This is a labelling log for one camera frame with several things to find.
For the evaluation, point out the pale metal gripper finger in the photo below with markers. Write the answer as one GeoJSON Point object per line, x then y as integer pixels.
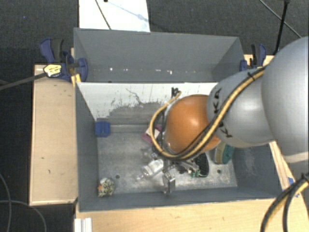
{"type": "Point", "coordinates": [165, 183]}
{"type": "Point", "coordinates": [171, 184]}

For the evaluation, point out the clear plastic bottle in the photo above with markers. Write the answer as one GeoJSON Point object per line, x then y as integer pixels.
{"type": "Point", "coordinates": [152, 168]}

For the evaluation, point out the pink purple packet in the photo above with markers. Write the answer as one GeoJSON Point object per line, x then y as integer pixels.
{"type": "Point", "coordinates": [148, 138]}

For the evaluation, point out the green and yellow sponge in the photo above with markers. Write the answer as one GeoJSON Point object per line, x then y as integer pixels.
{"type": "Point", "coordinates": [223, 155]}

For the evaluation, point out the spotted toy animal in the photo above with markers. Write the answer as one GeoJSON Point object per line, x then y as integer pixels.
{"type": "Point", "coordinates": [105, 187]}

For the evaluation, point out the blue sponge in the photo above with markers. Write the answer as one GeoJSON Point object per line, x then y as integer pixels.
{"type": "Point", "coordinates": [102, 129]}

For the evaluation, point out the grey metal bin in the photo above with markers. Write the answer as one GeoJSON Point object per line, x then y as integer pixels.
{"type": "Point", "coordinates": [144, 57]}

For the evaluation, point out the pale wood board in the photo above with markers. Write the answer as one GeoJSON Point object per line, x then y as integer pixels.
{"type": "Point", "coordinates": [53, 134]}

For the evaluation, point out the black cylinder on white bracket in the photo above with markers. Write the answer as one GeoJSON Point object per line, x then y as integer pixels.
{"type": "Point", "coordinates": [203, 164]}

